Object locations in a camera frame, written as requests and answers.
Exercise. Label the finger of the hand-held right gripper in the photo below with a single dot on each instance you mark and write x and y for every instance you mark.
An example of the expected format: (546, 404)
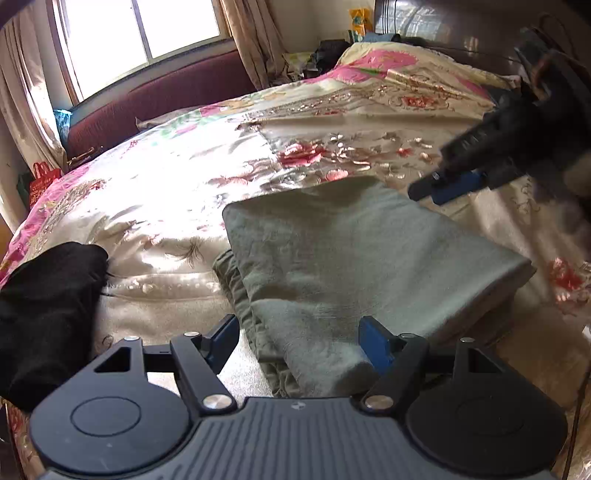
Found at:
(455, 187)

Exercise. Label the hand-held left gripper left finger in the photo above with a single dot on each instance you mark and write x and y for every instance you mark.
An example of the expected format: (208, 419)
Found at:
(222, 339)

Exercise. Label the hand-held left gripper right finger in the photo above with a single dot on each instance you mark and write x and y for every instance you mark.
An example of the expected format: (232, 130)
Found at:
(375, 344)

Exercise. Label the olive green pants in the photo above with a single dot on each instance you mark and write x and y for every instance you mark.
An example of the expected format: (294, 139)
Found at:
(346, 258)

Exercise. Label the dark wooden headboard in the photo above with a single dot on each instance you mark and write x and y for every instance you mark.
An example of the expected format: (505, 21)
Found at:
(461, 23)

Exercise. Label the floral satin blanket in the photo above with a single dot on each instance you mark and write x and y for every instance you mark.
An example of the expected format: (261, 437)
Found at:
(184, 184)

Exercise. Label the yellow packet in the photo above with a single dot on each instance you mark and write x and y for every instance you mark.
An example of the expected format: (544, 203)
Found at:
(361, 23)

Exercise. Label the black folded cloth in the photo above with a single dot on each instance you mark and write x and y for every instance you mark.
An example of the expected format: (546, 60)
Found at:
(41, 314)

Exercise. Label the dark clothes pile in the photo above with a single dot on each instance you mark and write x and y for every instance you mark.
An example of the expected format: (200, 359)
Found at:
(330, 53)

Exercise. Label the patterned papers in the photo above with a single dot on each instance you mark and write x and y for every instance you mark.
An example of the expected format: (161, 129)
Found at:
(298, 64)

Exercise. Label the red bag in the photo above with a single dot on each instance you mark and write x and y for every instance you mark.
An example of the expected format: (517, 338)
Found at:
(44, 182)

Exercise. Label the beige curtain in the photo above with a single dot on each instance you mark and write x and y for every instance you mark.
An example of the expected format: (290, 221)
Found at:
(23, 92)
(251, 41)

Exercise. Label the maroon sofa backrest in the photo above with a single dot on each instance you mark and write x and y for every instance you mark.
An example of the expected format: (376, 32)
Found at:
(161, 97)

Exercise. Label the green bag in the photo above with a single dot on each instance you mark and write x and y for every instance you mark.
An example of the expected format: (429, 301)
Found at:
(24, 184)

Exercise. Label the teal bag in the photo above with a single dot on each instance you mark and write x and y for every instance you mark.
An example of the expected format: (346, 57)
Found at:
(62, 124)

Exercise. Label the window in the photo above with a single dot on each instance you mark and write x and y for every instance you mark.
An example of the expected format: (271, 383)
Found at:
(134, 32)

